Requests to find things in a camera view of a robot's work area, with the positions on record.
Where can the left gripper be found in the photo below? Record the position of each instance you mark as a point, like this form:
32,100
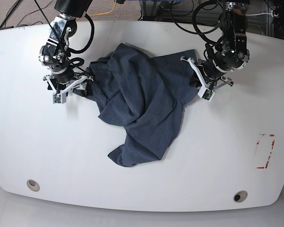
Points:
209,72

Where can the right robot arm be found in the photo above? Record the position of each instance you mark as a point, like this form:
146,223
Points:
56,53

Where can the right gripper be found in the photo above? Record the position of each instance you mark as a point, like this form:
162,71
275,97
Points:
61,78

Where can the right table cable grommet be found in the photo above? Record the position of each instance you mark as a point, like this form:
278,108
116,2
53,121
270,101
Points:
240,196

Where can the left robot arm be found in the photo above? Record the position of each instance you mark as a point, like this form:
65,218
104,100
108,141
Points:
230,51

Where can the dark blue t-shirt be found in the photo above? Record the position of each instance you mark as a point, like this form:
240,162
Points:
144,95

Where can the aluminium frame structure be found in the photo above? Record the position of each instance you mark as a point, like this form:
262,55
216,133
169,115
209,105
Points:
258,13

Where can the red tape rectangle marking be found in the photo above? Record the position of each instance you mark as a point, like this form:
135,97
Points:
264,149

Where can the left table cable grommet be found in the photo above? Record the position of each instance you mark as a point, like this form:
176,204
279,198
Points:
33,185

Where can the table cable grommet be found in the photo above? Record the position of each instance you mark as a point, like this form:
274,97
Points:
240,196
33,185

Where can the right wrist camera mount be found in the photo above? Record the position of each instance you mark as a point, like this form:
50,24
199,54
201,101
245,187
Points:
61,90

